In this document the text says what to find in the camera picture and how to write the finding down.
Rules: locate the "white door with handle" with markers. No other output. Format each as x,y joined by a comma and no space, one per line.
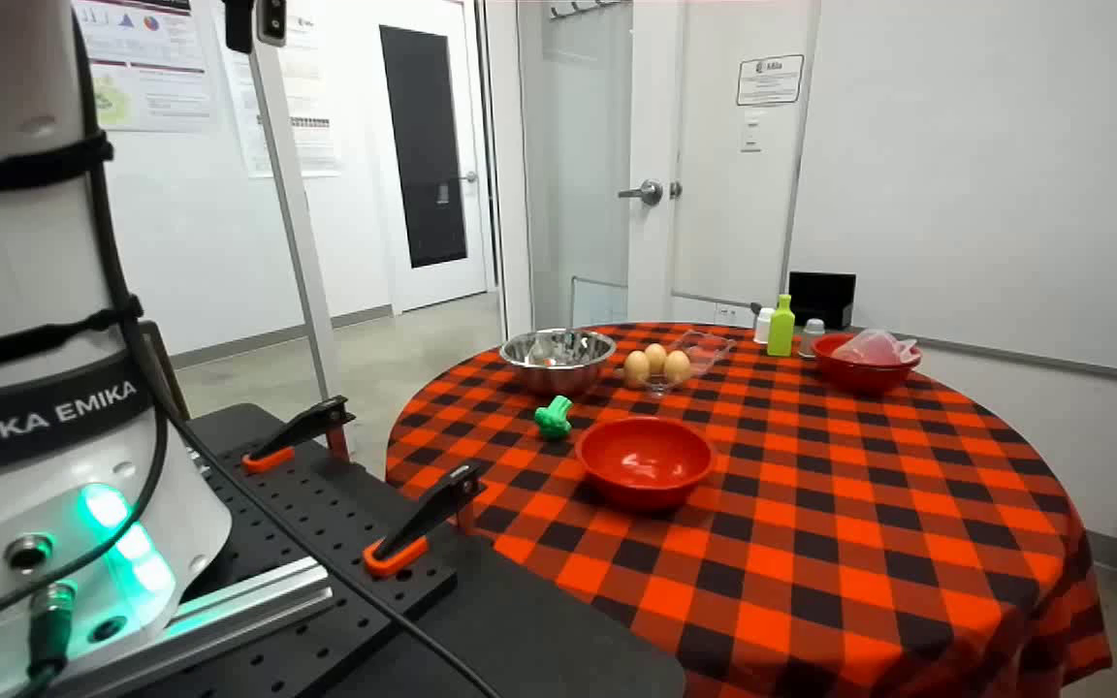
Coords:
726,177

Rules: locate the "orange black clamp left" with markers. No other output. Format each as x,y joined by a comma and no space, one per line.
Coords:
318,418

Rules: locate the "small white bottle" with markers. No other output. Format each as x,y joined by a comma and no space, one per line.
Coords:
763,322

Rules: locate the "green toy broccoli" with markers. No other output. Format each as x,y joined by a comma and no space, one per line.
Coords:
551,417

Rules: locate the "red black plaid tablecloth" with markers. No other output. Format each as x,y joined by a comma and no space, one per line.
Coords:
838,548

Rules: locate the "dark window door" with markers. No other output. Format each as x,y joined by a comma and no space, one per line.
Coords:
443,250

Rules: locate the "orange black clamp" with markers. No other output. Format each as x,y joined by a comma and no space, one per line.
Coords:
430,509
318,418

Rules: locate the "clear bowl of eggs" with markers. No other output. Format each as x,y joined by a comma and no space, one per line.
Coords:
672,364

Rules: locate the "steel mixing bowl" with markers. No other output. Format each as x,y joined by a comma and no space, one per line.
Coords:
560,358

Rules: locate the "green squeeze bottle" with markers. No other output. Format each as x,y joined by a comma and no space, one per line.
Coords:
779,327

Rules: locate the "red bowl with plastic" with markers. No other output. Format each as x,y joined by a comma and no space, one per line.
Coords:
867,363

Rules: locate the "wall posters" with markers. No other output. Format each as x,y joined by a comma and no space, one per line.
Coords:
158,72

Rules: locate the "orange black clamp right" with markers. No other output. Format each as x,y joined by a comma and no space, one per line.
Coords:
430,509

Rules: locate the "black wall-mounted box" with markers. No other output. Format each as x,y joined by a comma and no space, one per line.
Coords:
825,296

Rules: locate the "metal camera stand pole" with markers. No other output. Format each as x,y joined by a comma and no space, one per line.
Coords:
258,32

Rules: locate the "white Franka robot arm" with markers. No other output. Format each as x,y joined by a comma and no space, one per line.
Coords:
103,514

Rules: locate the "paper sign on door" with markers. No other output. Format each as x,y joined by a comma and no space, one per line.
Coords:
764,81

